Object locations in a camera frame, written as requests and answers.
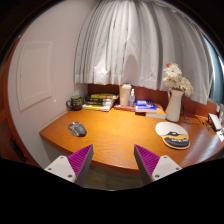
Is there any white flower bouquet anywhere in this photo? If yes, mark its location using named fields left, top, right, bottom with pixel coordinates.
left=163, top=62, right=193, bottom=96

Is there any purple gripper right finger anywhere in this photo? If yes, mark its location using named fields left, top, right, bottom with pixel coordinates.
left=134, top=144, right=181, bottom=185

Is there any white plastic container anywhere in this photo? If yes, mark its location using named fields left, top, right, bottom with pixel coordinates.
left=119, top=84, right=131, bottom=106

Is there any clear sanitizer bottle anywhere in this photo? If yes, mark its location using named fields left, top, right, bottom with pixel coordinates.
left=129, top=88, right=135, bottom=107

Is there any white round mouse pad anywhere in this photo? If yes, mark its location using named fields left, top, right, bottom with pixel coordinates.
left=155, top=122, right=187, bottom=136

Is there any black yellow wrist rest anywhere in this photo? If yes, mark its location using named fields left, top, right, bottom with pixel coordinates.
left=161, top=131, right=190, bottom=150

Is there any grey computer mouse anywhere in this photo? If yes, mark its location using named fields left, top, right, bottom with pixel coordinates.
left=68, top=122, right=87, bottom=137

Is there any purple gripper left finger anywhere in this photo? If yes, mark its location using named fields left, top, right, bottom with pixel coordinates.
left=45, top=145, right=93, bottom=186

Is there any black cable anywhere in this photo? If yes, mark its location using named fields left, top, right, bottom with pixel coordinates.
left=180, top=96, right=212, bottom=131

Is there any white pleated curtain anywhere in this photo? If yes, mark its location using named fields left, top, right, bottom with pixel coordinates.
left=74, top=0, right=213, bottom=104

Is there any orange white book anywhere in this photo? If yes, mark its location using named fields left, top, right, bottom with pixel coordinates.
left=146, top=104, right=166, bottom=119

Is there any dark green mug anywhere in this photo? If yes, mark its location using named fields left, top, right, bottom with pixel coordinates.
left=66, top=96, right=82, bottom=111

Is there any yellow top book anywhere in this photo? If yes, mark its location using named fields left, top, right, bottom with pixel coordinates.
left=91, top=93, right=119, bottom=99

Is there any blue book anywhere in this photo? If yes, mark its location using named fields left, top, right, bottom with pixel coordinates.
left=135, top=100, right=157, bottom=113

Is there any red flat book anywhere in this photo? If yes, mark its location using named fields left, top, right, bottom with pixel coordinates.
left=113, top=104, right=135, bottom=112

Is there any white yellow bottom book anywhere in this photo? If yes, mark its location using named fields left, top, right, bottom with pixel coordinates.
left=83, top=104, right=111, bottom=112

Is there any black middle book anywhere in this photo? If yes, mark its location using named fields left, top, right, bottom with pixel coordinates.
left=84, top=97, right=114, bottom=106

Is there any black white charger device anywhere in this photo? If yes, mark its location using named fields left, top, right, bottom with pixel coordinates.
left=208, top=113, right=222, bottom=131

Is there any white ceramic vase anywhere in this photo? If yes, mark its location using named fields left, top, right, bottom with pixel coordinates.
left=166, top=90, right=184, bottom=122

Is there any white wall panel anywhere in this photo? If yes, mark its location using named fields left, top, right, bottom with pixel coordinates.
left=16, top=41, right=52, bottom=111

